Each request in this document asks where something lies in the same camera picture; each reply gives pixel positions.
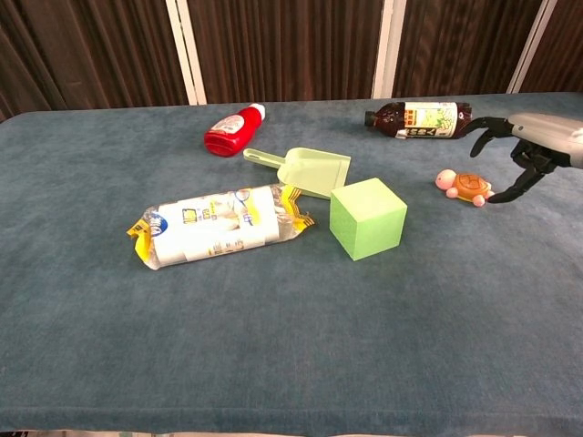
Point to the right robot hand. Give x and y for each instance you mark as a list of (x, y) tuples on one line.
[(542, 136)]

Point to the pink and orange turtle toy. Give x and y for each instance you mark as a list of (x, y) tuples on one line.
[(469, 185)]

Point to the dark tea bottle with label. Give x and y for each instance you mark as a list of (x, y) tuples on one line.
[(423, 119)]

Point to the green cube block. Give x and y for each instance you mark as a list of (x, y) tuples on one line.
[(364, 218)]

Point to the light green plastic dustpan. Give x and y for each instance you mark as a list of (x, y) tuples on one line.
[(309, 170)]

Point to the dark brown curtain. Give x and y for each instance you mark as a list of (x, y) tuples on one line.
[(291, 45)]

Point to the red ketchup bottle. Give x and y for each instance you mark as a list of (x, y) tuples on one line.
[(232, 132)]

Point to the blue-green table cloth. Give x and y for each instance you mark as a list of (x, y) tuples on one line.
[(291, 318)]

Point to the clear yellow-trimmed tissue pack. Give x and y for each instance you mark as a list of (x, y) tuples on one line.
[(214, 225)]

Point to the white slanted frame post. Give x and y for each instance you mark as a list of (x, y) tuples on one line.
[(187, 50), (387, 47), (530, 45)]

